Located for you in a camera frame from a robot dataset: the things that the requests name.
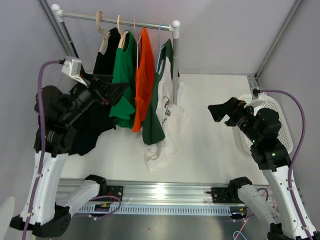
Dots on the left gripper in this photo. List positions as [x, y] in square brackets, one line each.
[112, 92]

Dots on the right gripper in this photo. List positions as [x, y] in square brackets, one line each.
[237, 106]

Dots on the orange t shirt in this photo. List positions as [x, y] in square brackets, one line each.
[145, 76]

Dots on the pink wire hanger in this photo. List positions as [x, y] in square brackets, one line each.
[137, 41]

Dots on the white and dark green shirt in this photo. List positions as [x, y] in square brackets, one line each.
[164, 122]

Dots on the blue wire hanger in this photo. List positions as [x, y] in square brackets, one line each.
[159, 46]

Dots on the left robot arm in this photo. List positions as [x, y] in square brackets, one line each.
[43, 215]

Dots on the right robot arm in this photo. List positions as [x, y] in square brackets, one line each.
[290, 220]

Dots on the bright green t shirt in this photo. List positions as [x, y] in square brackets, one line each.
[124, 74]

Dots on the black t shirt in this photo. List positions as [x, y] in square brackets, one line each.
[96, 120]

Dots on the beige hanger with green shirt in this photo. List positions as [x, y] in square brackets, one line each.
[121, 32]

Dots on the beige hanger with black shirt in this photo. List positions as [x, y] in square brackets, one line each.
[105, 36]

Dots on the blue hanger on floor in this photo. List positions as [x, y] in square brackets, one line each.
[237, 234]

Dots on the white plastic basket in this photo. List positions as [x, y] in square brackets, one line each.
[284, 136]

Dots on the metal clothes rack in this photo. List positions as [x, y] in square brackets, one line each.
[174, 28]

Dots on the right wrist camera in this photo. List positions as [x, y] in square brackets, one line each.
[258, 98]

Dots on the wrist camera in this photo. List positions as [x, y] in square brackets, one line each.
[72, 68]
[258, 98]

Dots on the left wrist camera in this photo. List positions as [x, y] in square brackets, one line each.
[72, 68]

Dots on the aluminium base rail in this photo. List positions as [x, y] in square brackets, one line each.
[171, 193]

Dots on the slotted cable duct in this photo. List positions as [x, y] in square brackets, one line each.
[170, 210]

